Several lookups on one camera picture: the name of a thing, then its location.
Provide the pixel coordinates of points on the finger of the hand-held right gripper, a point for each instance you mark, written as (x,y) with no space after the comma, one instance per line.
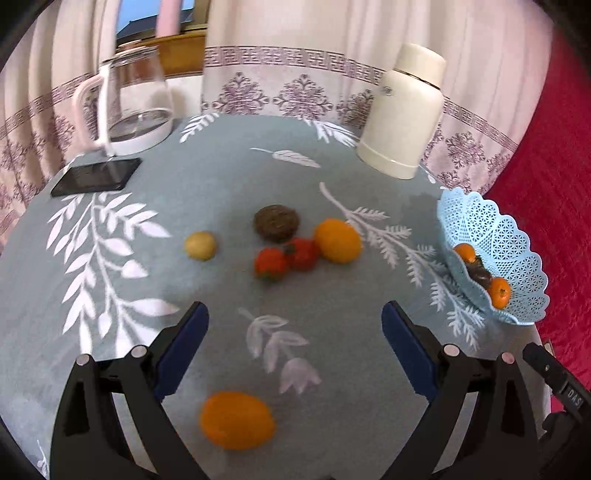
(554,376)

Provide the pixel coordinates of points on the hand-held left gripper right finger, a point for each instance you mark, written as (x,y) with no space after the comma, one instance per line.
(408,350)

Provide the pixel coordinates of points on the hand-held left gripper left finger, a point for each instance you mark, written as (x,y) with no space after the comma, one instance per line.
(182,350)

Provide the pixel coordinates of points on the medium orange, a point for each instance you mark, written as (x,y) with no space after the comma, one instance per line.
(235,420)

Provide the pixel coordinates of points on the large orange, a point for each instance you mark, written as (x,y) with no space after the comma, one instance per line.
(500,291)

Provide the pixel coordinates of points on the brown water chestnut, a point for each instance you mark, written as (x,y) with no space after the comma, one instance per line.
(276,222)
(478,273)

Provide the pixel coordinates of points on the small green-yellow longan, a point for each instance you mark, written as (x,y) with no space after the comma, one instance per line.
(200,244)

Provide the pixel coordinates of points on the small orange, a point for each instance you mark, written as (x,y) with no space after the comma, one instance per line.
(464,253)

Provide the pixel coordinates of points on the red tomato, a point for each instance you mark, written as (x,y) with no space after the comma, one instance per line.
(271,264)
(302,253)

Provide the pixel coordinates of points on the yellow lemon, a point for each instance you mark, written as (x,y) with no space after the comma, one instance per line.
(338,240)

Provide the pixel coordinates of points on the light blue plastic basket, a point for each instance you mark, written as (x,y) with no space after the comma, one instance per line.
(508,230)

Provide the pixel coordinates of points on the grey leaf-print tablecloth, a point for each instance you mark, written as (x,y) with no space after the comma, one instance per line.
(323,323)

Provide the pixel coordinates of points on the red quilted cloth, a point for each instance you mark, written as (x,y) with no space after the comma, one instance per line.
(554,184)

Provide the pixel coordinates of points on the black smartphone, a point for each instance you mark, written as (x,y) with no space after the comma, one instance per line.
(94,175)

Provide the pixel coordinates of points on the cream thermos jug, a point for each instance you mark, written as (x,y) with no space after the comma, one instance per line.
(406,110)

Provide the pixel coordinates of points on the glass kettle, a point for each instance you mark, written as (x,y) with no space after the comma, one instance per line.
(134,92)

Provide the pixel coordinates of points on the pink patterned curtain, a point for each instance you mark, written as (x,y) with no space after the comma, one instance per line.
(300,46)
(46,69)

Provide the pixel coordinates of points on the pink bottle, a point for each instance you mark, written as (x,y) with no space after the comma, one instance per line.
(167,18)

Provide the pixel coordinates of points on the brown wooden rail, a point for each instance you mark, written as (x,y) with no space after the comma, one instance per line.
(184,53)

